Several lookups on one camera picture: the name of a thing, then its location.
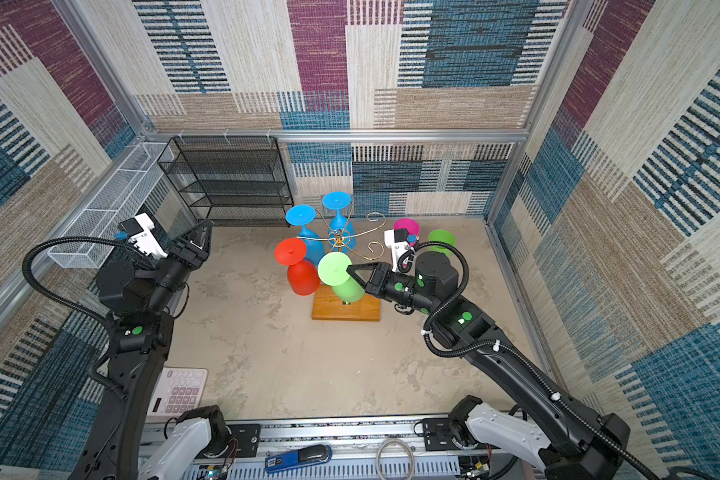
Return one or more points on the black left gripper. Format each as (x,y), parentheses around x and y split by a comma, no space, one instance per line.
(189,256)

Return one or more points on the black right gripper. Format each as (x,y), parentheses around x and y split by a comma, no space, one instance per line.
(379,270)

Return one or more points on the green wine glass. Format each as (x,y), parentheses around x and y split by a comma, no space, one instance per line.
(333,271)
(442,236)

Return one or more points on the magenta wine glass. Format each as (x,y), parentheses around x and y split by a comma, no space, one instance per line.
(412,227)

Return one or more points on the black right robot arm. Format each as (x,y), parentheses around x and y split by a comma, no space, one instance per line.
(560,435)

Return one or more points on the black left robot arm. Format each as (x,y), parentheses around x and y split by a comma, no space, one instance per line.
(136,293)

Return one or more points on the back blue wine glass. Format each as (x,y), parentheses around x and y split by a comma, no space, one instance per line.
(341,236)

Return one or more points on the blue wine glass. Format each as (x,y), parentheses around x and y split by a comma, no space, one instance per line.
(341,236)
(302,216)

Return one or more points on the wooden rack base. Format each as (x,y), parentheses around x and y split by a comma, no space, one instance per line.
(328,306)

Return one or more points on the red wine glass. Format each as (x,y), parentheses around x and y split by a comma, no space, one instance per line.
(302,275)

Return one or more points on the left blue wine glass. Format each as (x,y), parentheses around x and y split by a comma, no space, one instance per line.
(302,216)

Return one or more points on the black mesh shelf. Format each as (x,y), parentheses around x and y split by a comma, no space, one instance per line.
(232,181)

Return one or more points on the white pink calculator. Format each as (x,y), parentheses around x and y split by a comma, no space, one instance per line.
(177,391)

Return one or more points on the blue black stapler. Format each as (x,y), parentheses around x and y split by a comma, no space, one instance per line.
(298,459)

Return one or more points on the gold wire glass rack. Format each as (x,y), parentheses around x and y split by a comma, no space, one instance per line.
(375,249)

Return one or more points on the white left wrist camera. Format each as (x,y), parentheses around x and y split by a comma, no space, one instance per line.
(137,231)

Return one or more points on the white wire basket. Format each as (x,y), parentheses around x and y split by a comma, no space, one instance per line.
(136,186)

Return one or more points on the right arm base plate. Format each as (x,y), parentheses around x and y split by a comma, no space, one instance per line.
(437,435)

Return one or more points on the aluminium mounting rail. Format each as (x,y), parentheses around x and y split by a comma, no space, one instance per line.
(385,447)

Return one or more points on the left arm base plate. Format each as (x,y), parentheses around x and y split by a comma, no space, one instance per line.
(243,441)

